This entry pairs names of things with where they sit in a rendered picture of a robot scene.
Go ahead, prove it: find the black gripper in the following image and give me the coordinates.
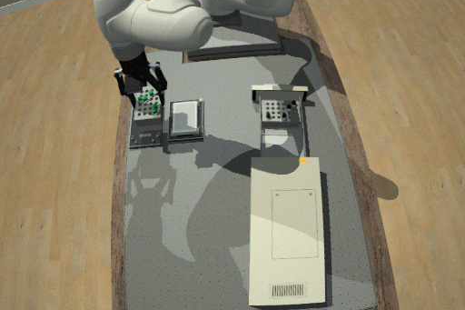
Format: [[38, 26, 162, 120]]
[[114, 50, 167, 109]]

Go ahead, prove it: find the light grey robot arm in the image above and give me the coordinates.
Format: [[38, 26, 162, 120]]
[[94, 0, 294, 94]]

